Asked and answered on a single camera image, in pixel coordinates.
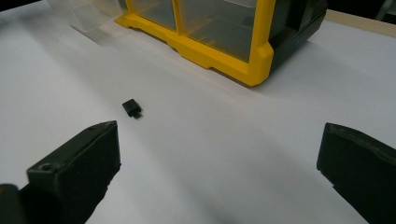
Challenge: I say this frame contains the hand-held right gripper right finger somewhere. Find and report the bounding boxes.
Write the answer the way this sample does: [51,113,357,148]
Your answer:
[316,122,396,224]

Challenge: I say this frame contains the yellow black drawer organizer cabinet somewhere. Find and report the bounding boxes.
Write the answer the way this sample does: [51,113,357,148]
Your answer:
[114,0,329,87]

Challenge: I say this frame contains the small black plastic adapter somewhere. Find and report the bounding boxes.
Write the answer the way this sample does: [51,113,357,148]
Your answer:
[121,98,144,119]

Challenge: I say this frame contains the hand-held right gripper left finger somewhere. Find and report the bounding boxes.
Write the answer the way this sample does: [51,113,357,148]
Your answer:
[19,119,121,224]

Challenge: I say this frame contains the clear plastic drawer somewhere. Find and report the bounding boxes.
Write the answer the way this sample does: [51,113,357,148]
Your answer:
[46,0,125,34]

